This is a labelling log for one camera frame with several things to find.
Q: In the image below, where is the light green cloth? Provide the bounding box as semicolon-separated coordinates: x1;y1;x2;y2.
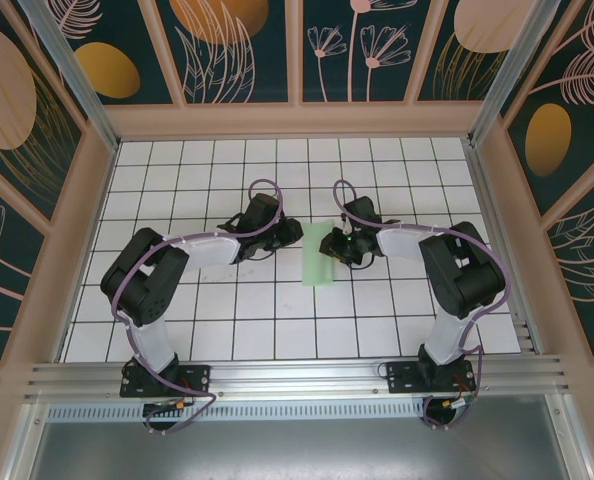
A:
300;221;339;288

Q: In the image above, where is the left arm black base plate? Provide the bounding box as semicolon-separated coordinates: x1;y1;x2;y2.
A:
120;360;213;399

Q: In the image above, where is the aluminium side rail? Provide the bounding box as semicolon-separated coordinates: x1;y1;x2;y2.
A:
464;142;546;354

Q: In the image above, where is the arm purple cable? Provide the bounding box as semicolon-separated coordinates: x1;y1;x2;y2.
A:
332;179;509;432
111;178;284;437

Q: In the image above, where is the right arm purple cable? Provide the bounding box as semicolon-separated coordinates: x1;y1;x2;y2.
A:
332;179;509;432

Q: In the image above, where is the long aluminium mounting rail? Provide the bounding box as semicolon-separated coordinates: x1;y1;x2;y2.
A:
24;354;576;401

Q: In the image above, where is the aluminium corner post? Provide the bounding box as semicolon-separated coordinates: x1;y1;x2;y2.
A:
16;0;123;151
466;0;558;146

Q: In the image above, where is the slotted grey cable duct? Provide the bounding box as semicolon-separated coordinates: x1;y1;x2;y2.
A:
46;403;428;421

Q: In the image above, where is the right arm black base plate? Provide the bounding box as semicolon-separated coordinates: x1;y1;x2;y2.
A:
385;358;477;396

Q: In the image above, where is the grey metal panel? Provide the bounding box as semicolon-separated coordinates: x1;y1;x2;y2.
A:
26;419;578;480

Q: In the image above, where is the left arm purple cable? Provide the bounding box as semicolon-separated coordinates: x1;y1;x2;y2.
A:
111;178;284;437

